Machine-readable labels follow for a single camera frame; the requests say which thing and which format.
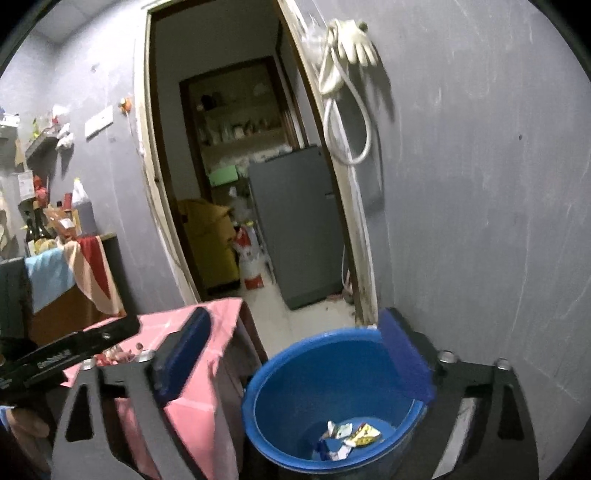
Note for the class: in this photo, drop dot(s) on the white plastic bag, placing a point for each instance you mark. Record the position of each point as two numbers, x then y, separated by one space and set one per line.
63 134

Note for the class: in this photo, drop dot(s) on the dark glass bottle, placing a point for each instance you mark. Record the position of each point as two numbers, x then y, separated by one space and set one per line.
32 233

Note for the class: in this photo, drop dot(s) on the red white printed sack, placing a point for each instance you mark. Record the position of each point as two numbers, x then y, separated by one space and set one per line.
249 258

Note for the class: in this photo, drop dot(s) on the orange wall hook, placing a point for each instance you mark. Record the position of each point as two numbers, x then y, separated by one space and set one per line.
124 104

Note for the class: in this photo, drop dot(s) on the blue plastic bucket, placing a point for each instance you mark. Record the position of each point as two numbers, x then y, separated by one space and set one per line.
295 392

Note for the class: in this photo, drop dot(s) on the grey washing machine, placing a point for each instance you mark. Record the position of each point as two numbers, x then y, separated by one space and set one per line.
295 221

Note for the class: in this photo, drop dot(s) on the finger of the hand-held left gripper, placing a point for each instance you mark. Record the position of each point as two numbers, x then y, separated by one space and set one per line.
106 336

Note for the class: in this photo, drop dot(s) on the striped red beige towel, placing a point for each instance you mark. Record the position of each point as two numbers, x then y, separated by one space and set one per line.
94 272

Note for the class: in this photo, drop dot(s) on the brown paper package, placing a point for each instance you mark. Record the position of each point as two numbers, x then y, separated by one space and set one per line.
62 224

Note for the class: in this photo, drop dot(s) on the green box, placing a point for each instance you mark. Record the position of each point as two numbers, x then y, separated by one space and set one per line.
223 176

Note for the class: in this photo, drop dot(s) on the white rubber glove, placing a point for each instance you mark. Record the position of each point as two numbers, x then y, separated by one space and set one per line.
330 64
358 41

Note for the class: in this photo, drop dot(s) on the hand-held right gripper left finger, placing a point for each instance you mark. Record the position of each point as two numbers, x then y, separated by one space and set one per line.
184 355

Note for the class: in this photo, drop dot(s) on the pink checked blanket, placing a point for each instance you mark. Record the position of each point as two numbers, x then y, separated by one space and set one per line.
198 415

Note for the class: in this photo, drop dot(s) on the yellow snack wrapper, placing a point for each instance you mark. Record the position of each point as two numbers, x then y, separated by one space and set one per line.
364 434

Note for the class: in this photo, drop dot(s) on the white wall switch panel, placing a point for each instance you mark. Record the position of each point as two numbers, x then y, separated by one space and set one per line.
99 122

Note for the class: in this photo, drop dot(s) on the brown wooden cabinet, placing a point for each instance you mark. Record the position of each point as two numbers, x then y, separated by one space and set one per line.
64 321

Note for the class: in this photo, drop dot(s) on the metal tin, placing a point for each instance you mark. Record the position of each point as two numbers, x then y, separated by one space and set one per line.
26 185

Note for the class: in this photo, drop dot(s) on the person's left hand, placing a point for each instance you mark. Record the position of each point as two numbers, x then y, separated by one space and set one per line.
28 422

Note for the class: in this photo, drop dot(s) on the wooden shelf unit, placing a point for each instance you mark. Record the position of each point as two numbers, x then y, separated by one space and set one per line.
240 115

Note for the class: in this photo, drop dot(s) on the light blue cloth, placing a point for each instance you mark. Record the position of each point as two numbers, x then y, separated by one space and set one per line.
48 277

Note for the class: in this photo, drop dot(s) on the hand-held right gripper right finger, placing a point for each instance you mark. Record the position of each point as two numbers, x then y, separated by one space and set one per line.
404 355

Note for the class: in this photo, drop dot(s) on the red cup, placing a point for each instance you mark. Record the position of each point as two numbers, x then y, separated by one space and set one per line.
68 201

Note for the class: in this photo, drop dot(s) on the clear plastic bag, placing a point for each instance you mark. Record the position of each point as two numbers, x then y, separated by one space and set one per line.
314 37

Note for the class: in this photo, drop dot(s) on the wooden door frame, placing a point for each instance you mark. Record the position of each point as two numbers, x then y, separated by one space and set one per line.
355 207

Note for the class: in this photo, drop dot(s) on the dark blue snack wrapper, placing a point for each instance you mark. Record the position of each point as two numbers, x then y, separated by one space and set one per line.
328 446

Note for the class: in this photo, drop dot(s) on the pile of snack wrappers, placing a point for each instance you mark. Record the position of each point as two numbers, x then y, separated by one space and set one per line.
121 356

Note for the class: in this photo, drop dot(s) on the white snack wrapper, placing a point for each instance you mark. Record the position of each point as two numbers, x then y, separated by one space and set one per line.
339 429

